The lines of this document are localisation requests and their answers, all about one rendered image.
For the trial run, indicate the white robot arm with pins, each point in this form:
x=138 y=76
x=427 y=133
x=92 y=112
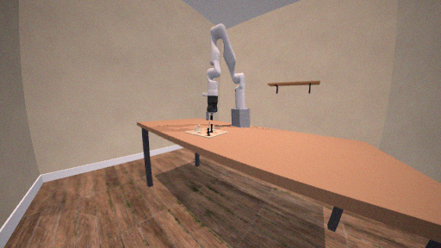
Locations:
x=219 y=32

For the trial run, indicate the brown and cream chessboard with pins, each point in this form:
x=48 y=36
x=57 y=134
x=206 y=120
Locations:
x=203 y=133

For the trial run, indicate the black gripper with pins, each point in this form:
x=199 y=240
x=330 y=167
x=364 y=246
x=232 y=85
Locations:
x=212 y=102

